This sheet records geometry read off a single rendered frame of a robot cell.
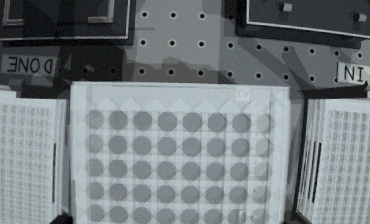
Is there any grey perforated base plate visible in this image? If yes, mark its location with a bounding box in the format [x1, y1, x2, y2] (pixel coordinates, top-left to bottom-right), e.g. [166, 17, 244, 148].
[0, 0, 370, 221]

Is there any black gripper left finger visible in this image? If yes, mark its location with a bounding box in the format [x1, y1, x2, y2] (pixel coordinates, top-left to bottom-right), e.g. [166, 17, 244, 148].
[49, 215, 73, 224]

